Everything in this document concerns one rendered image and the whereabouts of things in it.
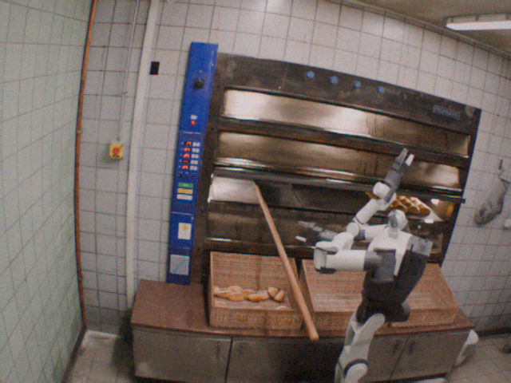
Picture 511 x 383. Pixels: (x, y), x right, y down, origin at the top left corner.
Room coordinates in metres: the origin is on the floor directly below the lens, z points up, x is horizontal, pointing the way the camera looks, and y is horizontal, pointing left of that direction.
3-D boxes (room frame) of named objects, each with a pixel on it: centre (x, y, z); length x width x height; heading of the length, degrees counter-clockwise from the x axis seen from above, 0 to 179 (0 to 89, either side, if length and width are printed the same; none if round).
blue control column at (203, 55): (3.37, 0.57, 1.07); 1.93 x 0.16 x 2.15; 9
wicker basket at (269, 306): (2.27, -0.09, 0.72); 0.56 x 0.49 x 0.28; 100
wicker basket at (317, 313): (2.36, -0.68, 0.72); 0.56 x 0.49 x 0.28; 100
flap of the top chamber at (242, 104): (2.62, -0.61, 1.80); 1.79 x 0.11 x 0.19; 99
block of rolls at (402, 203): (3.14, -1.12, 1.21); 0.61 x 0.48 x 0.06; 9
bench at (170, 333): (2.32, -0.55, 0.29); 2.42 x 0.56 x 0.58; 99
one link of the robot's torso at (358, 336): (1.74, -0.68, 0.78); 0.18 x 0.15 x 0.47; 9
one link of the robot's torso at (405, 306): (1.75, -0.75, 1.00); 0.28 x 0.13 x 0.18; 99
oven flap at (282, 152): (2.62, -0.61, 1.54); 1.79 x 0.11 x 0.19; 99
